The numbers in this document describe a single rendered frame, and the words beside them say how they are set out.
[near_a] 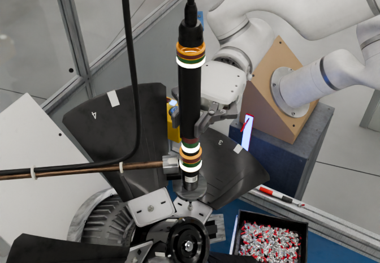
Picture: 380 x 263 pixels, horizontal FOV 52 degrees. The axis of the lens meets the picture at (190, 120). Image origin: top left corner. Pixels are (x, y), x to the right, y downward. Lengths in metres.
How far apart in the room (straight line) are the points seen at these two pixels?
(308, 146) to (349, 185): 1.18
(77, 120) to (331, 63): 0.78
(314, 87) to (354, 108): 1.79
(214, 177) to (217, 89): 0.32
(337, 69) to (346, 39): 2.53
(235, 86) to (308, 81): 0.60
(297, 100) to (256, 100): 0.13
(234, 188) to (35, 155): 0.48
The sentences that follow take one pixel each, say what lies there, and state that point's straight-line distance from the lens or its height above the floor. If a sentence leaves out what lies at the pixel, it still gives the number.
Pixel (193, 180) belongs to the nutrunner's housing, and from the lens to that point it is 0.80.
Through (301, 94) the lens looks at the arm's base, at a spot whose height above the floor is 1.11.
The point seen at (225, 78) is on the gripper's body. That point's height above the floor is 1.50.
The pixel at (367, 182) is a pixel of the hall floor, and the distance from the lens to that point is 2.65.
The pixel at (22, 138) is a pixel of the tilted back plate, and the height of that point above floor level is 1.31.
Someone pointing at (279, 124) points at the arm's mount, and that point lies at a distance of 1.39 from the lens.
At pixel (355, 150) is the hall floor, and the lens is 2.80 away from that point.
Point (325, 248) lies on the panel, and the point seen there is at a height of 0.69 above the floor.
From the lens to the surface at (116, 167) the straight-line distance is 0.78.
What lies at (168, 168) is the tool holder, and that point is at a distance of 0.77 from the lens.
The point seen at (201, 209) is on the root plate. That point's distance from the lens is 0.93.
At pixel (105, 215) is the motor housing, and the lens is 0.96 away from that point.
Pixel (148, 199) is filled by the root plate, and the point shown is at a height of 1.26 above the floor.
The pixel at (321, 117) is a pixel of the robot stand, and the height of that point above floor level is 0.93.
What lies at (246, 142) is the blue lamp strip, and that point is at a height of 1.08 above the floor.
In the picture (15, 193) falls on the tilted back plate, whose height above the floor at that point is 1.25.
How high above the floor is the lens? 1.98
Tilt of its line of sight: 46 degrees down
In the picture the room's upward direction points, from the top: straight up
